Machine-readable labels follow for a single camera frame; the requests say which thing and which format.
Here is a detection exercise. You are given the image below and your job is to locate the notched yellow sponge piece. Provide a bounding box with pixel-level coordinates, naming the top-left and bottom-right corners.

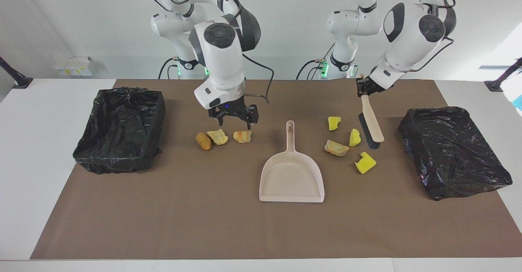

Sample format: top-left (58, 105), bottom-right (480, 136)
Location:
top-left (354, 151), bottom-right (377, 175)

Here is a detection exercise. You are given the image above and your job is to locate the beige plastic dustpan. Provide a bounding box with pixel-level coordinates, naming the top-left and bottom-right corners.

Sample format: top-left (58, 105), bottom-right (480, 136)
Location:
top-left (259, 120), bottom-right (325, 203)

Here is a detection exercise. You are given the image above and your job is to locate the black base cable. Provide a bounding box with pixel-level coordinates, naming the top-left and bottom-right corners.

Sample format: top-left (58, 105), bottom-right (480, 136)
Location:
top-left (296, 59), bottom-right (327, 80)
top-left (158, 57), bottom-right (179, 80)

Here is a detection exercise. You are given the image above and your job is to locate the white box yellow label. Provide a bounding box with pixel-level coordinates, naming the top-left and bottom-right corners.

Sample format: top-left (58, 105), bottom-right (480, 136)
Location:
top-left (65, 56), bottom-right (94, 77)

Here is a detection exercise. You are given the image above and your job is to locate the black bag lined bin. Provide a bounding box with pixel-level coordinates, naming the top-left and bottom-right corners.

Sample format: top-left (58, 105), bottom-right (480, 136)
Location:
top-left (73, 86), bottom-right (166, 175)
top-left (398, 106), bottom-right (513, 201)

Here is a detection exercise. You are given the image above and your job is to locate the beige hand brush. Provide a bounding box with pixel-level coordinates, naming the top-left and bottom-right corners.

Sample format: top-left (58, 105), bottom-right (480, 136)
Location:
top-left (358, 73), bottom-right (385, 149)

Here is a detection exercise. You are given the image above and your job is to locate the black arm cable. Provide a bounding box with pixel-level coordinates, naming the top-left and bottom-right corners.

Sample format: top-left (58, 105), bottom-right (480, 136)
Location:
top-left (141, 0), bottom-right (274, 104)
top-left (362, 0), bottom-right (456, 73)

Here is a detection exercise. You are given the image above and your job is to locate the pale yellow toy dumpling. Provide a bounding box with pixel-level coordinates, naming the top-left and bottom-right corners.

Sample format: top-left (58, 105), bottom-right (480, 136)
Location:
top-left (206, 129), bottom-right (229, 146)

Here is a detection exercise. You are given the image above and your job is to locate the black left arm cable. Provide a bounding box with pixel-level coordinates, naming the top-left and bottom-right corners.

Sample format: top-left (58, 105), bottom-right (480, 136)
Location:
top-left (362, 0), bottom-right (456, 73)

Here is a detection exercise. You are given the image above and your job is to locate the brown table mat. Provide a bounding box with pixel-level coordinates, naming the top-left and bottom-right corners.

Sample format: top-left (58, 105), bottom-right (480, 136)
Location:
top-left (30, 79), bottom-right (522, 260)

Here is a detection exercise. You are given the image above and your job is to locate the black camera stand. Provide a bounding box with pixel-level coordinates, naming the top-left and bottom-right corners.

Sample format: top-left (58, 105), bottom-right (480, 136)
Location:
top-left (484, 58), bottom-right (522, 92)
top-left (0, 57), bottom-right (33, 89)

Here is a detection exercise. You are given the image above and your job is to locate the brown toy croquette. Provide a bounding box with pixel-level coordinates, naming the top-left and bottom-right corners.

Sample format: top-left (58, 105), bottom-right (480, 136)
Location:
top-left (195, 132), bottom-right (212, 151)

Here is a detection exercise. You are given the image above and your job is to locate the beige toy pastry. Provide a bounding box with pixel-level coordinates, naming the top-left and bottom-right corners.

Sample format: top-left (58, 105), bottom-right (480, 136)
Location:
top-left (324, 140), bottom-right (350, 157)

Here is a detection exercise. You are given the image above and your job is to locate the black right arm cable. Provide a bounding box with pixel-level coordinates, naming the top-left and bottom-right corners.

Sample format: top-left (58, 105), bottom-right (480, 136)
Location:
top-left (141, 0), bottom-right (274, 104)

